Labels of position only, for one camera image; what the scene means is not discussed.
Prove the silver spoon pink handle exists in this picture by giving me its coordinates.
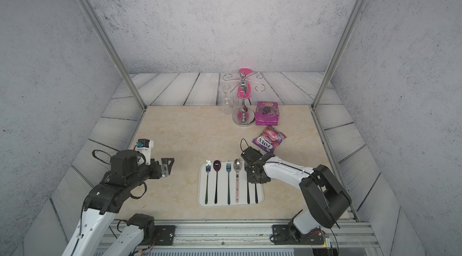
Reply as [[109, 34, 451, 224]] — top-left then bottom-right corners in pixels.
[[233, 159, 241, 203]]

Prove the green handled fork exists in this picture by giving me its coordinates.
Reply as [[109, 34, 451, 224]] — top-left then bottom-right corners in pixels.
[[205, 161, 211, 204]]

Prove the purple fork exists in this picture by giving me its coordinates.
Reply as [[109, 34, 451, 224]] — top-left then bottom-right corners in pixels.
[[244, 161, 250, 204]]

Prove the silver cup holder stand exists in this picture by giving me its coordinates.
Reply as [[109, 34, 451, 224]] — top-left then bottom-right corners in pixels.
[[223, 71, 266, 127]]

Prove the blue fork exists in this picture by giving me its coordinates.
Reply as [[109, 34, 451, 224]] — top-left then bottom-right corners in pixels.
[[226, 161, 232, 205]]

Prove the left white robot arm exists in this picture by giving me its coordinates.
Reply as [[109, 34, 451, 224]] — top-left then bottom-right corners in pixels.
[[63, 139, 176, 256]]

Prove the purple spoon dark handle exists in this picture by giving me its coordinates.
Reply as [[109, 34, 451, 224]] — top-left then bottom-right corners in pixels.
[[254, 183, 259, 204]]

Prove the clear glass cup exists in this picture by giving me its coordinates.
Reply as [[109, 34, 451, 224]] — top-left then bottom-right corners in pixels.
[[221, 93, 234, 115]]

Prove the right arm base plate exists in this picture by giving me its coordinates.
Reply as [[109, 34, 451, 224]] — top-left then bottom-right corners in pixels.
[[270, 225, 325, 245]]

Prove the pink cup on stand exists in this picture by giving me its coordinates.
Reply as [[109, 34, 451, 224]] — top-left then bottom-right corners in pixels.
[[238, 68, 252, 100]]

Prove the purple snack bag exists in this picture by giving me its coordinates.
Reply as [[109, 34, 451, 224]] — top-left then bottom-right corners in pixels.
[[255, 102, 279, 126]]

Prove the pink candy bag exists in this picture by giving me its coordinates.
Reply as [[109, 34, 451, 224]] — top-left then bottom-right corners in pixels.
[[252, 126, 286, 154]]

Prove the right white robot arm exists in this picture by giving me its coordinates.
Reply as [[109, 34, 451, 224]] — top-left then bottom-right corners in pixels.
[[241, 147, 351, 245]]

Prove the white square tray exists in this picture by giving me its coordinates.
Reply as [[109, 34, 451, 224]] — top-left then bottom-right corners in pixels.
[[197, 161, 265, 208]]

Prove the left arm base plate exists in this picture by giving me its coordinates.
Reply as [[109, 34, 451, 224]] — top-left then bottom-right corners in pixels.
[[144, 225, 176, 246]]

